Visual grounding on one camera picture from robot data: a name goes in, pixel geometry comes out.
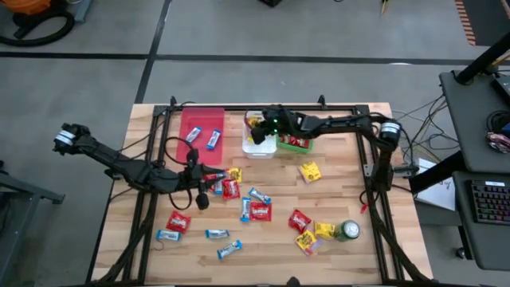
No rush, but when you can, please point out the grey vacuum part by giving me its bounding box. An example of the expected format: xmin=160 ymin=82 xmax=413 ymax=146
xmin=73 ymin=0 xmax=93 ymax=23

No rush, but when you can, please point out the black vacuum hose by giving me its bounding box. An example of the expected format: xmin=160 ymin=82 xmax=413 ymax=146
xmin=0 ymin=10 xmax=76 ymax=48

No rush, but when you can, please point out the pink plastic bin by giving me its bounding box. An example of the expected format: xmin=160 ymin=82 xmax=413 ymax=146
xmin=176 ymin=107 xmax=226 ymax=167

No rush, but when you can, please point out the black desk device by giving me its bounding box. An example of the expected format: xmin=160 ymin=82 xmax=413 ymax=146
xmin=488 ymin=73 xmax=510 ymax=108

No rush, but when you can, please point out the grey keyboard desk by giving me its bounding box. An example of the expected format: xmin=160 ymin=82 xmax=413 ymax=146
xmin=452 ymin=170 xmax=510 ymax=273

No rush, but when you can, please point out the black metal pole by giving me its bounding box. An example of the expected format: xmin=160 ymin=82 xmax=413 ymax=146
xmin=453 ymin=29 xmax=510 ymax=85

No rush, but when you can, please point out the white box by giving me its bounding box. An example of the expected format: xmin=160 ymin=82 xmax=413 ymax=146
xmin=414 ymin=157 xmax=457 ymax=212

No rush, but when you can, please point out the black coiled cable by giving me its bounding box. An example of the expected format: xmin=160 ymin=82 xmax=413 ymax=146
xmin=486 ymin=109 xmax=510 ymax=135

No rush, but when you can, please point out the black mat orange stripe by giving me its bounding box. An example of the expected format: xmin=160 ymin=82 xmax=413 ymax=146
xmin=453 ymin=0 xmax=510 ymax=47

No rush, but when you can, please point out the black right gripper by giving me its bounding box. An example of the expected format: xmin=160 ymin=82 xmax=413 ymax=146
xmin=250 ymin=106 xmax=304 ymax=145

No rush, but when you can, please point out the green drink can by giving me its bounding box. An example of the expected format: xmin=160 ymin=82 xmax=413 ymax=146
xmin=333 ymin=218 xmax=362 ymax=243

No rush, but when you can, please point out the pink wrapper bundle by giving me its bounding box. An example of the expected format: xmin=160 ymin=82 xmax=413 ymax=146
xmin=484 ymin=131 xmax=510 ymax=155

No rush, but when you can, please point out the grey metal cart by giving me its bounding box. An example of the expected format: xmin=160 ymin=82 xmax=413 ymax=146
xmin=0 ymin=159 xmax=66 ymax=287

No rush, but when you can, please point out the white plastic bin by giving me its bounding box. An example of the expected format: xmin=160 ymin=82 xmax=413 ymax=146
xmin=241 ymin=110 xmax=279 ymax=159

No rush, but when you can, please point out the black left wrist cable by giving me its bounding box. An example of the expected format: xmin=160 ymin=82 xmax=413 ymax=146
xmin=164 ymin=136 xmax=197 ymax=167

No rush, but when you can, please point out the black aluminium table frame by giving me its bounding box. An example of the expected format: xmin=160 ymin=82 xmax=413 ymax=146
xmin=85 ymin=95 xmax=435 ymax=287

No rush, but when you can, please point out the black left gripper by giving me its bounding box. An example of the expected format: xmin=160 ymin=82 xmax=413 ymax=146
xmin=183 ymin=149 xmax=227 ymax=211

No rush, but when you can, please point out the orange shop vacuum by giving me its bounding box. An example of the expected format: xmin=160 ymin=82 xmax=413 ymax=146
xmin=10 ymin=0 xmax=69 ymax=39

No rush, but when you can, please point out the grey desk top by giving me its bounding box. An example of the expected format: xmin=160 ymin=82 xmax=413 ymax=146
xmin=439 ymin=69 xmax=510 ymax=175

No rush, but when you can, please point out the black backlit keyboard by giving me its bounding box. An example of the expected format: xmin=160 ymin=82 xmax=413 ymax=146
xmin=469 ymin=179 xmax=510 ymax=226

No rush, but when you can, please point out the green plastic mesh basket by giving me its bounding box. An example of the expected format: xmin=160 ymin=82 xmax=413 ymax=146
xmin=277 ymin=133 xmax=315 ymax=155

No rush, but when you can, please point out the black desk leg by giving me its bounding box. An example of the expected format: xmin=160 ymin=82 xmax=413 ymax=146
xmin=408 ymin=150 xmax=467 ymax=195

